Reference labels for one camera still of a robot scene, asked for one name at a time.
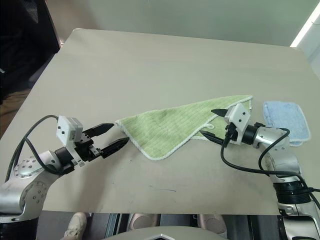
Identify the green towel with white trim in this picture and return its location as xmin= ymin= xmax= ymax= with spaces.
xmin=115 ymin=94 xmax=254 ymax=161

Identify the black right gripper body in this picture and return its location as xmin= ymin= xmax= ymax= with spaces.
xmin=224 ymin=122 xmax=239 ymax=144

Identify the pinkish rounded shape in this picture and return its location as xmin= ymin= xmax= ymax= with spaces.
xmin=196 ymin=214 xmax=227 ymax=235
xmin=129 ymin=213 xmax=161 ymax=230

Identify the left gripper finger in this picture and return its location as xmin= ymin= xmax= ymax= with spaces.
xmin=83 ymin=122 xmax=116 ymax=137
xmin=100 ymin=136 xmax=131 ymax=160

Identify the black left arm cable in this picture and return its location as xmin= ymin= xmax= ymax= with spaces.
xmin=4 ymin=114 xmax=63 ymax=185

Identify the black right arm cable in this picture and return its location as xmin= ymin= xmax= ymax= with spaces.
xmin=219 ymin=127 xmax=320 ymax=195

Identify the silver robot torso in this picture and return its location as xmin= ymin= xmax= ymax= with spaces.
xmin=101 ymin=225 xmax=221 ymax=240

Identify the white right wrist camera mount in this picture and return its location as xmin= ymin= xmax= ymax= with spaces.
xmin=224 ymin=102 xmax=252 ymax=145

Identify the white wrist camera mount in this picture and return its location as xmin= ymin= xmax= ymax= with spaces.
xmin=55 ymin=115 xmax=85 ymax=168
xmin=224 ymin=102 xmax=252 ymax=145

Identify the white sneaker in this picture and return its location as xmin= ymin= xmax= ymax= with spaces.
xmin=63 ymin=212 xmax=88 ymax=239

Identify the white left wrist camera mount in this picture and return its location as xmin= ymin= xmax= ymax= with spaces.
xmin=55 ymin=115 xmax=85 ymax=168

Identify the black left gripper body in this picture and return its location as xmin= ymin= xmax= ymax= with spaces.
xmin=74 ymin=131 xmax=103 ymax=163

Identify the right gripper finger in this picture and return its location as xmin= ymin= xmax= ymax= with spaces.
xmin=199 ymin=130 xmax=227 ymax=146
xmin=210 ymin=107 xmax=229 ymax=118

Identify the folded light blue towel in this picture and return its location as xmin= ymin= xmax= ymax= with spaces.
xmin=262 ymin=100 xmax=312 ymax=148

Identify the grey metal table frame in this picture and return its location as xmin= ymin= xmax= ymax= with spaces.
xmin=105 ymin=213 xmax=131 ymax=235

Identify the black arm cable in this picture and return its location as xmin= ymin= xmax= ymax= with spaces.
xmin=4 ymin=114 xmax=63 ymax=185
xmin=219 ymin=127 xmax=320 ymax=195

